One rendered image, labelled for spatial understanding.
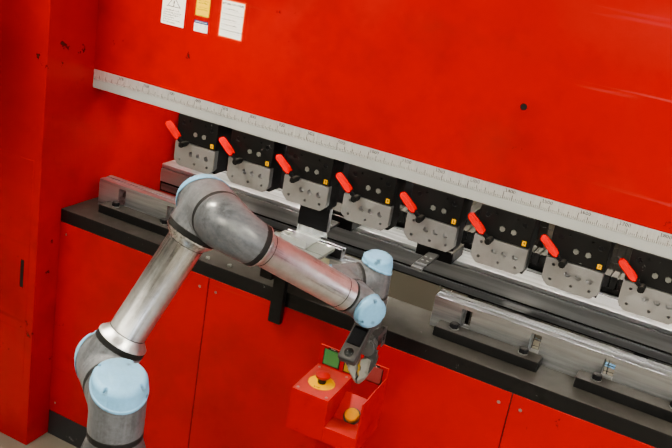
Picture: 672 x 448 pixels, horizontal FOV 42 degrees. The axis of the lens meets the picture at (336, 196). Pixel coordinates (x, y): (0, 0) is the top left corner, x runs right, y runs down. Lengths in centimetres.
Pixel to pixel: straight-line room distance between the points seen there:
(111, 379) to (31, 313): 130
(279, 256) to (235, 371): 102
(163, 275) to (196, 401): 108
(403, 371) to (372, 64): 86
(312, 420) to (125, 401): 65
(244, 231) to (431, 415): 98
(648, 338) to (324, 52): 123
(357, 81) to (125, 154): 108
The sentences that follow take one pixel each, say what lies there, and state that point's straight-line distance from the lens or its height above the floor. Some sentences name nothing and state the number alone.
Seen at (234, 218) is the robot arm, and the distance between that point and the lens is 175.
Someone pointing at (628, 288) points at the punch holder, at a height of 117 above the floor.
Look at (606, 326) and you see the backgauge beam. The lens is 269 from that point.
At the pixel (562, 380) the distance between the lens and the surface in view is 244.
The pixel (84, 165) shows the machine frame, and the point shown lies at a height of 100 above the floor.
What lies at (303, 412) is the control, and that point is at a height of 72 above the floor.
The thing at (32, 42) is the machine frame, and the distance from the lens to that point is 284.
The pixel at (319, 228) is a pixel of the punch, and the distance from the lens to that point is 262.
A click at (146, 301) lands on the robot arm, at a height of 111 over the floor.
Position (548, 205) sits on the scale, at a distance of 232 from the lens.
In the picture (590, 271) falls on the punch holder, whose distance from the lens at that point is 234.
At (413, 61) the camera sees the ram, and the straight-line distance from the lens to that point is 237.
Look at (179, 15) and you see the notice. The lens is 274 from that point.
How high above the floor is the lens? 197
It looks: 18 degrees down
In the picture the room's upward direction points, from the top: 10 degrees clockwise
